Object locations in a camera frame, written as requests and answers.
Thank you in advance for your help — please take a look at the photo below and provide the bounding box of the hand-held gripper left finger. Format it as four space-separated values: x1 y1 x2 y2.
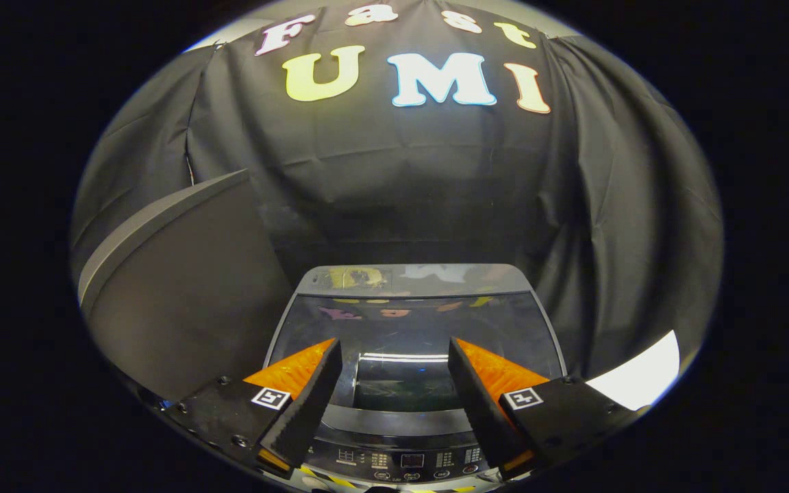
165 338 342 479

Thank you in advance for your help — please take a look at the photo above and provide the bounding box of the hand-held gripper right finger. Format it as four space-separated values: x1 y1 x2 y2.
448 337 642 481

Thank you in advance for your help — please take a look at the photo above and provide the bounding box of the grey washing machine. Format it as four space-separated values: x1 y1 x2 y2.
264 264 568 493

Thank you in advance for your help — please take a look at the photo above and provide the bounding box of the dark glass washing machine lid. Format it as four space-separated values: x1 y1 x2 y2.
264 264 568 439

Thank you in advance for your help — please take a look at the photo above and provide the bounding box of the yellow black striped tape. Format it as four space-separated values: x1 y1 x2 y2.
297 466 479 493

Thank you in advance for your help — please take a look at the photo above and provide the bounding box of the white flat object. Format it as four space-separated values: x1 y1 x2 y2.
586 330 681 412

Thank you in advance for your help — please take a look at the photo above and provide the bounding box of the grey side cabinet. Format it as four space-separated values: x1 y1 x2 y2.
78 169 294 405

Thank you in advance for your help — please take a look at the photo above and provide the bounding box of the black backdrop cloth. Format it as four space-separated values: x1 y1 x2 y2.
69 0 724 381

